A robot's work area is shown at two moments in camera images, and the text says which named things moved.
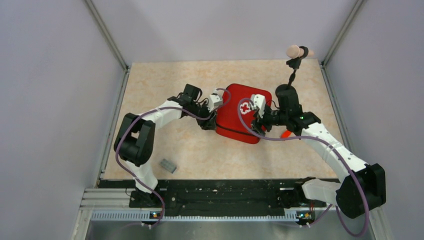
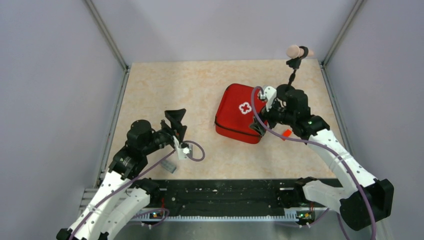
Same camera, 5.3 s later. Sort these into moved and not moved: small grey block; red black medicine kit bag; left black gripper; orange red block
Moved: left black gripper
Not moved: small grey block; red black medicine kit bag; orange red block
